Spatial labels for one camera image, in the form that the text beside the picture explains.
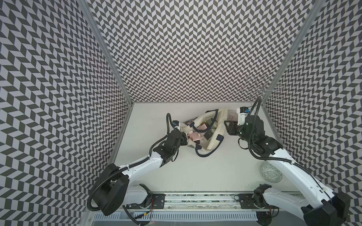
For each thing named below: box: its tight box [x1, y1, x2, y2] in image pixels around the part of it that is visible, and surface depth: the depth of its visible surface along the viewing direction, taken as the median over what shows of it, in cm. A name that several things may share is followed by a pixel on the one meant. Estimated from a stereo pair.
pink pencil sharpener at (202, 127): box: [197, 122, 208, 130], surface depth 96 cm
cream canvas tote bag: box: [180, 106, 229, 158], surface depth 87 cm
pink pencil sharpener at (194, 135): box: [188, 131, 201, 142], surface depth 93 cm
